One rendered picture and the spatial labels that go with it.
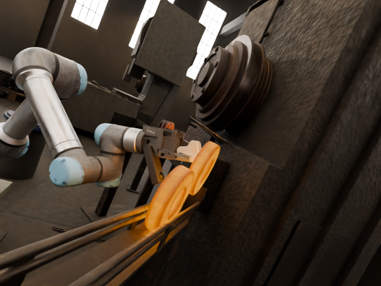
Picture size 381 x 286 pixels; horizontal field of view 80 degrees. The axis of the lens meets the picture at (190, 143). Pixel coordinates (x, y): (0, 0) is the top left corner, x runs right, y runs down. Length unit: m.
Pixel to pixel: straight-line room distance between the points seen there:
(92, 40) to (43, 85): 10.57
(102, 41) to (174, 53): 7.70
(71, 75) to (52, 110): 0.22
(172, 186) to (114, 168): 0.31
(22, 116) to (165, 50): 2.94
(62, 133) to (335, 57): 0.84
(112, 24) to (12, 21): 3.68
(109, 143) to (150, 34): 3.09
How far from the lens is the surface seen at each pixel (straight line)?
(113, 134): 0.71
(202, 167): 0.56
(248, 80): 0.97
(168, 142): 0.64
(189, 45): 3.89
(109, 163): 0.71
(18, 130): 1.09
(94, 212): 1.81
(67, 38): 11.48
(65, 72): 0.89
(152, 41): 3.71
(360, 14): 0.94
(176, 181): 0.46
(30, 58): 0.83
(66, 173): 0.62
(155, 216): 0.46
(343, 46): 0.89
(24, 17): 11.97
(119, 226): 0.42
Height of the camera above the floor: 0.91
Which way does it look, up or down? 6 degrees down
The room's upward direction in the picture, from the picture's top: 24 degrees clockwise
